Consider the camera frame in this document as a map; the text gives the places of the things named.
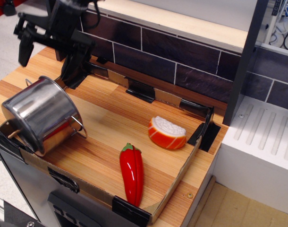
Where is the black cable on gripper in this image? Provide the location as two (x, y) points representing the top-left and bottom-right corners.
(81, 0), (102, 33)

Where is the cardboard fence with black tape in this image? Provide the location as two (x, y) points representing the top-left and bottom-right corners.
(0, 55), (227, 227)

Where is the white sink drainboard unit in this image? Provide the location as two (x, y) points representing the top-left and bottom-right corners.
(213, 97), (288, 214)

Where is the dark grey vertical post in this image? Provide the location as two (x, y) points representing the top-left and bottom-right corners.
(223, 0), (268, 126)

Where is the black wheel on floor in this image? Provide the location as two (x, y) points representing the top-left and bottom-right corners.
(0, 0), (16, 17)

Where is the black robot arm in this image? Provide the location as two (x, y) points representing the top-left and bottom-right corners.
(14, 0), (95, 89)

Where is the shiny metal pot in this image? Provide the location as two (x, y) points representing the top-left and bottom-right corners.
(1, 76), (87, 156)

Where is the red toy chili pepper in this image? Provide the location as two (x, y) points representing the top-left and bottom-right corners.
(119, 143), (144, 207)

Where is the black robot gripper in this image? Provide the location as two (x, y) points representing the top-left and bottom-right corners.
(14, 4), (95, 86)

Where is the toy salmon sushi piece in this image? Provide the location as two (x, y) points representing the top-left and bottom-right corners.
(148, 116), (186, 149)

